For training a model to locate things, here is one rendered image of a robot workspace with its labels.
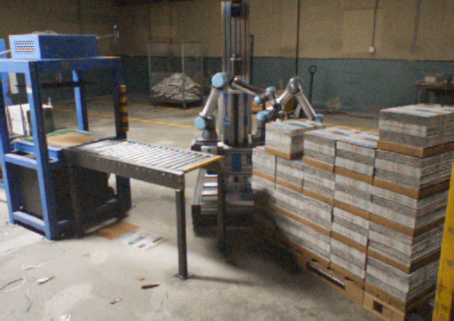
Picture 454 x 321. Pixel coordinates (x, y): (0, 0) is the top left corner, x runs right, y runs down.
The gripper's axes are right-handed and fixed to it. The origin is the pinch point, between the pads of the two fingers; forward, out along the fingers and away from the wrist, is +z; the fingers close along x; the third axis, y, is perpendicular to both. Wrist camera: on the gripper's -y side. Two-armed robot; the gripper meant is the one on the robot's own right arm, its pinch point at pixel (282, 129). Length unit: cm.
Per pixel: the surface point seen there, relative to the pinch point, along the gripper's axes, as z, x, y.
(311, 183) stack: 51, -19, 31
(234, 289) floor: 104, -76, -16
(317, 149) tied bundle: 30, -19, 46
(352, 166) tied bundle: 49, -20, 71
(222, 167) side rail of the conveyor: 16, -50, -25
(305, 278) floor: 114, -26, 0
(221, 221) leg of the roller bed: 56, -51, -49
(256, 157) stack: 15.4, -19.4, -18.7
